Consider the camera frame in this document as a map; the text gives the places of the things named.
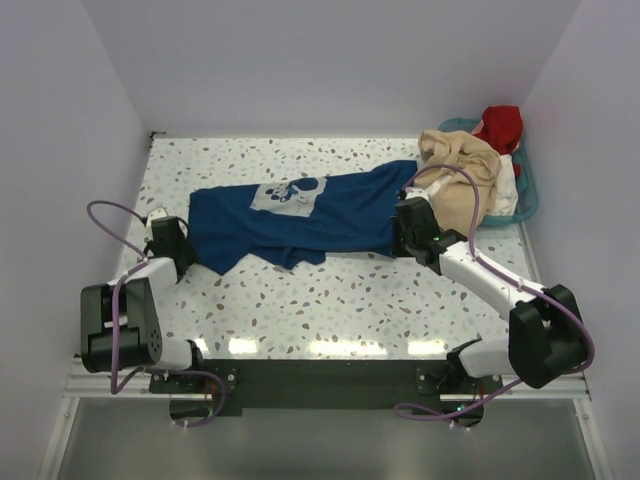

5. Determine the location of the blue printed t shirt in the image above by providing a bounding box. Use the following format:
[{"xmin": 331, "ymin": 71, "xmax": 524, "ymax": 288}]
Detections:
[{"xmin": 188, "ymin": 160, "xmax": 417, "ymax": 275}]

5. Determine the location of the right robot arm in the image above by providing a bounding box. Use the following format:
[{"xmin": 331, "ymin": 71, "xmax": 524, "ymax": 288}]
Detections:
[{"xmin": 392, "ymin": 197, "xmax": 594, "ymax": 393}]

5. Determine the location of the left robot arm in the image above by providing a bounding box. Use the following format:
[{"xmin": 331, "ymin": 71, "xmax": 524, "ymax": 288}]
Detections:
[{"xmin": 81, "ymin": 216, "xmax": 207, "ymax": 392}]

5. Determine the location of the beige t shirt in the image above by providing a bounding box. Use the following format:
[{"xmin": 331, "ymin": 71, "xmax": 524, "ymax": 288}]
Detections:
[{"xmin": 413, "ymin": 130, "xmax": 501, "ymax": 236}]

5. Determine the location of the white t shirt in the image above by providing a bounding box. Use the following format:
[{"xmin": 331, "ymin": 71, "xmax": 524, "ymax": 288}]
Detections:
[{"xmin": 420, "ymin": 154, "xmax": 519, "ymax": 216}]

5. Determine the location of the teal laundry basket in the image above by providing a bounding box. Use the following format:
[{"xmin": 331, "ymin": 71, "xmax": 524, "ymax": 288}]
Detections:
[{"xmin": 438, "ymin": 117, "xmax": 539, "ymax": 227}]

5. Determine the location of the red t shirt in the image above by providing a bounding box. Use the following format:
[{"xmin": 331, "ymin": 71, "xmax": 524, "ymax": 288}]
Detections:
[{"xmin": 471, "ymin": 105, "xmax": 524, "ymax": 155}]

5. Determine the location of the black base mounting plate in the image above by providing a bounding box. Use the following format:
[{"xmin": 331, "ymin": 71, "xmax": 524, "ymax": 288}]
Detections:
[{"xmin": 149, "ymin": 360, "xmax": 503, "ymax": 427}]

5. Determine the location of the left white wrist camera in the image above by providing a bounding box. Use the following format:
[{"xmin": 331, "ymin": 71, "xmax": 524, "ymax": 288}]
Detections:
[{"xmin": 144, "ymin": 207, "xmax": 169, "ymax": 229}]

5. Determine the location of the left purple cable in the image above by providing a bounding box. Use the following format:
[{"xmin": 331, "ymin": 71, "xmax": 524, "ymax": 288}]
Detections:
[{"xmin": 87, "ymin": 199, "xmax": 232, "ymax": 429}]

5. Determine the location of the purple cable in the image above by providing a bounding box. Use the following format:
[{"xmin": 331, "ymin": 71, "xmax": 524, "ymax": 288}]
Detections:
[
  {"xmin": 87, "ymin": 199, "xmax": 232, "ymax": 429},
  {"xmin": 394, "ymin": 164, "xmax": 599, "ymax": 425}
]

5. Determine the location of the aluminium frame rail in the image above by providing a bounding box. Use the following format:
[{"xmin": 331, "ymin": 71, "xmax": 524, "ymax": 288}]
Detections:
[{"xmin": 62, "ymin": 349, "xmax": 594, "ymax": 401}]

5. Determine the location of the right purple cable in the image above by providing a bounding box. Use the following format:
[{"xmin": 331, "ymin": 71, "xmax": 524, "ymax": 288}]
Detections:
[{"xmin": 394, "ymin": 164, "xmax": 599, "ymax": 425}]

